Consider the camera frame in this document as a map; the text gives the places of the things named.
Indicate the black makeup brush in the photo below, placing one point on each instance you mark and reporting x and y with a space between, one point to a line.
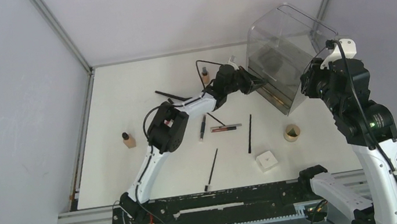
249 151
208 185

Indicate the white cube box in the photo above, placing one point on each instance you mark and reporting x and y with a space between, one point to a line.
266 161

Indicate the thin black liner pencil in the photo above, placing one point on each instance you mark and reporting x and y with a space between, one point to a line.
216 119

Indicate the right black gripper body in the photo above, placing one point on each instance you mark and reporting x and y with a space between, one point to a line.
315 81

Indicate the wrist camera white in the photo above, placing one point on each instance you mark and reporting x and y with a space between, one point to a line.
341 48
232 62

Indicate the clear acrylic organizer box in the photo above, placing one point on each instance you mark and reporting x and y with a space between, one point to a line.
280 46

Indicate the silver and red lip pencils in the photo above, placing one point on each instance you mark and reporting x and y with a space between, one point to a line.
225 128

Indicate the gold round jar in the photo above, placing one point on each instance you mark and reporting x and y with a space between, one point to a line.
292 133

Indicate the black concealer tube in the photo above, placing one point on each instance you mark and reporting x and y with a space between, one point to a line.
202 128

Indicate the black powder brush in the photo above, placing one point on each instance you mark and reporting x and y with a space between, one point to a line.
171 96

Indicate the foundation bottle with pump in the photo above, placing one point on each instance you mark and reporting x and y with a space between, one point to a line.
205 76

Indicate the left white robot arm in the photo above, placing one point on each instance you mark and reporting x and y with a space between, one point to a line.
167 129

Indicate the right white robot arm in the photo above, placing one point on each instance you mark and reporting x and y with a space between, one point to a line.
370 130

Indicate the black makeup brush right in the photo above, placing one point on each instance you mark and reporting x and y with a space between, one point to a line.
249 151

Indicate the black mounting rail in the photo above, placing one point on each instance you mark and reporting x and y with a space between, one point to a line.
231 206

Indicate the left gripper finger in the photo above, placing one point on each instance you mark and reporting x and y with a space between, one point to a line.
251 80
253 87

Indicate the black makeup brush front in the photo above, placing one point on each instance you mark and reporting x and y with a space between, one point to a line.
208 185

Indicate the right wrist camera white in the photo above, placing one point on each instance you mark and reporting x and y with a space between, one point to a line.
341 48

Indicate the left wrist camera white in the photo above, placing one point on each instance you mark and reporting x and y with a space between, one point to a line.
232 62

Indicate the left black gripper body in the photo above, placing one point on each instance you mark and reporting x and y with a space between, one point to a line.
239 82

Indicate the square foundation bottle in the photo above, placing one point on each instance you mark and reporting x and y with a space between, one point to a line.
128 140

